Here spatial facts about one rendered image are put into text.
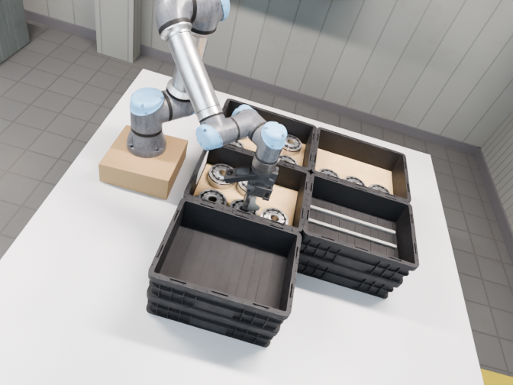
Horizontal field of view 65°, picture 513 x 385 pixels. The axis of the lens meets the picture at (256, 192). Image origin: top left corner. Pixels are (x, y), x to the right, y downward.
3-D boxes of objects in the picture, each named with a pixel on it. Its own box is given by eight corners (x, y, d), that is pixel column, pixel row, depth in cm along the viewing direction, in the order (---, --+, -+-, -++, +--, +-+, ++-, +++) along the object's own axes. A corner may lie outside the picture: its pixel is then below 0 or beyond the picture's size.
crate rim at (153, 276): (145, 279, 107) (146, 274, 105) (181, 200, 128) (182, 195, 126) (288, 321, 108) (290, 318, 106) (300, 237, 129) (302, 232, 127)
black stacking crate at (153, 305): (143, 314, 121) (144, 295, 113) (175, 237, 142) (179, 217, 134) (268, 351, 123) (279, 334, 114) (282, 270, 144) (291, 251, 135)
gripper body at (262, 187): (267, 203, 133) (277, 178, 124) (243, 197, 132) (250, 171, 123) (269, 187, 138) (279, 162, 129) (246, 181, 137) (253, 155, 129)
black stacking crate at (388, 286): (282, 270, 144) (292, 251, 135) (292, 210, 165) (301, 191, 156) (387, 302, 145) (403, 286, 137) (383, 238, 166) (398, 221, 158)
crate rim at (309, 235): (300, 237, 129) (302, 232, 127) (308, 176, 150) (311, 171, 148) (416, 273, 131) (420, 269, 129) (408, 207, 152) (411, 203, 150)
